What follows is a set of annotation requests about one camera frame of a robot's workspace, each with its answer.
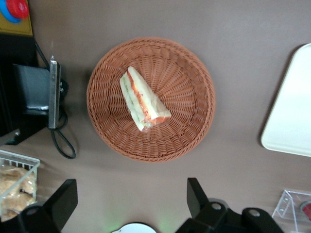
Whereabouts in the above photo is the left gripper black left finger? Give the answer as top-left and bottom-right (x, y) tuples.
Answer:
(14, 179), (78, 233)

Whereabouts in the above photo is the bagged fried snack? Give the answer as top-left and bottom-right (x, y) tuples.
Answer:
(0, 166), (37, 195)
(0, 191), (37, 222)

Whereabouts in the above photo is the yellow control box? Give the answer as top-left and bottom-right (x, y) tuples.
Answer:
(0, 0), (34, 37)

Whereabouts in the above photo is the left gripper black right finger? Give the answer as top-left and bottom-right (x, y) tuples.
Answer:
(174, 178), (229, 233)

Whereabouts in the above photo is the clear acrylic bottle rack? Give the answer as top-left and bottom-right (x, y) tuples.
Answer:
(271, 189), (311, 233)

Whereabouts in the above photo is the grey metal bracket plate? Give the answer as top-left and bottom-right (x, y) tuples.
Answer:
(12, 56), (61, 129)

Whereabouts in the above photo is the red emergency stop button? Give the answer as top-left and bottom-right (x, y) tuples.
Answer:
(0, 0), (30, 24)

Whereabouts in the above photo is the cream plastic tray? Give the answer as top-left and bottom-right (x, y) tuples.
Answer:
(260, 43), (311, 158)

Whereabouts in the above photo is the triangle sandwich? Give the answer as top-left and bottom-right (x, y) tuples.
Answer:
(119, 66), (172, 133)

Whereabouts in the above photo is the white wire rack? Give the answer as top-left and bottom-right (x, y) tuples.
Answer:
(0, 149), (41, 223)

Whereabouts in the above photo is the round brown wicker basket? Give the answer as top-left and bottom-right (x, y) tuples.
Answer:
(86, 36), (216, 163)

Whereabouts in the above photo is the black appliance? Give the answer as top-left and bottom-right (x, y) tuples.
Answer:
(0, 33), (68, 146)

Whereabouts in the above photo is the black appliance cable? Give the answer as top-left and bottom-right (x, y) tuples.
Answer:
(34, 40), (76, 160)

